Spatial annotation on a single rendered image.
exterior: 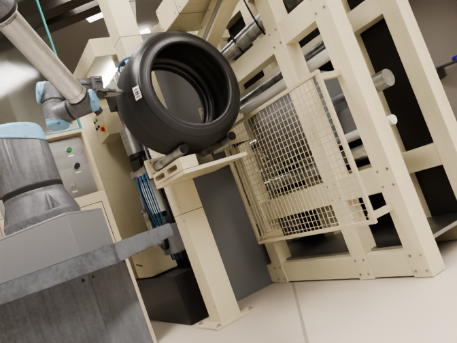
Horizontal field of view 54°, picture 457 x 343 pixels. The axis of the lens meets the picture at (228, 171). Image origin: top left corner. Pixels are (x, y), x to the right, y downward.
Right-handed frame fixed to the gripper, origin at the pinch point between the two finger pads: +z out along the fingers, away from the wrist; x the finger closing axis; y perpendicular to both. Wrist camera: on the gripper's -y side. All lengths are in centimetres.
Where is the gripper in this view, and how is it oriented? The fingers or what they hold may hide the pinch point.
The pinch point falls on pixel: (121, 92)
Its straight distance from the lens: 216.0
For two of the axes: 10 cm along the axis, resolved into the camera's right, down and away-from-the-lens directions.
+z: 8.4, -1.4, 5.3
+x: -4.9, 2.3, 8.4
